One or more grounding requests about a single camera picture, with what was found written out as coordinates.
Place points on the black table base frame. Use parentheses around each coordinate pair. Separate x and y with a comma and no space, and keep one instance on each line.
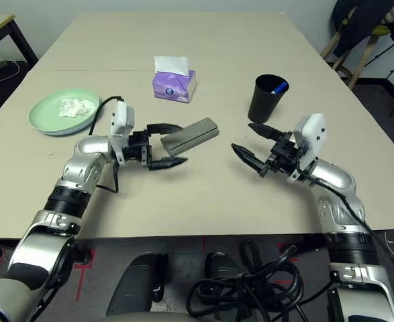
(82,256)

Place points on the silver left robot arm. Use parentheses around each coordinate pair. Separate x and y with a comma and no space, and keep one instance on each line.
(86,161)

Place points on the yellow-green stool cushion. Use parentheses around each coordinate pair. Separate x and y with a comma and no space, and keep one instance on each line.
(381,30)

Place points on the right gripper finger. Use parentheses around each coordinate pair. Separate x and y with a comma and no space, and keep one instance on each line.
(265,131)
(248,156)

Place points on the white marker blue cap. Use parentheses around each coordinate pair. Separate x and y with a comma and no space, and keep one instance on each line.
(280,88)

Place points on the grey left robot leg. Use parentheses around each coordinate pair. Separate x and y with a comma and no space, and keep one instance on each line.
(136,285)

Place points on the grey glasses case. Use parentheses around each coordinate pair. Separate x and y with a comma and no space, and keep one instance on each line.
(193,135)

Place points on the wooden stool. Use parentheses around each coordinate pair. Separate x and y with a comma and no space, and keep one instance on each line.
(362,62)

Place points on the black cup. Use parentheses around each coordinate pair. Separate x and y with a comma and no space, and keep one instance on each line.
(262,107)

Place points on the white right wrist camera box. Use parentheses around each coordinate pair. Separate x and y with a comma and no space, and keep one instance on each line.
(312,134)

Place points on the grey robot leg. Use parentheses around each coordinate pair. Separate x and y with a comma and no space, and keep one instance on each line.
(136,285)
(221,268)

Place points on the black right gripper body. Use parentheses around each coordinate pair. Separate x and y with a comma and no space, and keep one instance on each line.
(284,156)

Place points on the purple tissue pack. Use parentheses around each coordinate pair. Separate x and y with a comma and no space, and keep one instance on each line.
(171,89)

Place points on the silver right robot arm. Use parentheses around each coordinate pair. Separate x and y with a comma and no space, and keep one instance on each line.
(337,177)

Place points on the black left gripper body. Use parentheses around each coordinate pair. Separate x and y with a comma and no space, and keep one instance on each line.
(139,147)

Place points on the black jacket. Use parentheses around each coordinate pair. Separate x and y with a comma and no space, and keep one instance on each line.
(361,20)

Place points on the light green plate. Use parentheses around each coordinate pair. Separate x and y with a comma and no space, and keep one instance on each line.
(45,114)

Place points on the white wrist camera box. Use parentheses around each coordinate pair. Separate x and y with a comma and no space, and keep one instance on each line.
(121,115)
(312,134)

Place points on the grey right robot leg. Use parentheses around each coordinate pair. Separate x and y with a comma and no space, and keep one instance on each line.
(221,268)

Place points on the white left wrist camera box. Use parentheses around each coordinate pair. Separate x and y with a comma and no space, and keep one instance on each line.
(121,115)

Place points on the white tissue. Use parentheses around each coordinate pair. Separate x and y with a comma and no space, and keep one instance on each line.
(74,107)

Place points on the black tripod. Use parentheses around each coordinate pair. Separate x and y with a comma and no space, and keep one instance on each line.
(383,52)

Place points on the light blue plate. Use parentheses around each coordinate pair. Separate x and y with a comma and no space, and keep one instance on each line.
(65,133)

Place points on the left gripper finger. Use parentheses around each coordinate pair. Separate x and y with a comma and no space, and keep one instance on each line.
(163,129)
(168,163)

